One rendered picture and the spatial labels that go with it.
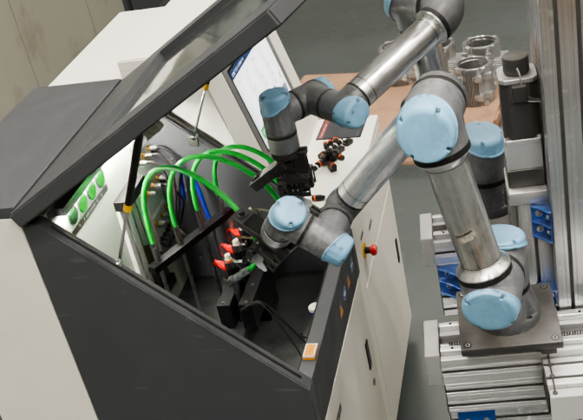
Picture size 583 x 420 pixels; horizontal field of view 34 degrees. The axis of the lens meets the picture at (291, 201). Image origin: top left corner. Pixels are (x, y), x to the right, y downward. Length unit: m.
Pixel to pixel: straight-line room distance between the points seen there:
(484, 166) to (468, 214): 0.65
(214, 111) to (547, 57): 1.04
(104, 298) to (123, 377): 0.25
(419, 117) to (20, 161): 1.07
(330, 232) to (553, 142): 0.53
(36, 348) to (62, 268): 0.28
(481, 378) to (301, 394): 0.42
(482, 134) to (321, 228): 0.68
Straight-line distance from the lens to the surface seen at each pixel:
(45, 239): 2.23
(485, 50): 5.44
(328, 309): 2.51
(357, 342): 2.82
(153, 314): 2.25
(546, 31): 2.06
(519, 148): 2.27
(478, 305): 1.99
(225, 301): 2.58
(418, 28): 2.30
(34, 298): 2.35
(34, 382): 2.54
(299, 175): 2.30
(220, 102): 2.75
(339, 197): 2.11
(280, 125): 2.23
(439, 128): 1.79
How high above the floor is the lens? 2.43
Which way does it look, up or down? 29 degrees down
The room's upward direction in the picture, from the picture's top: 13 degrees counter-clockwise
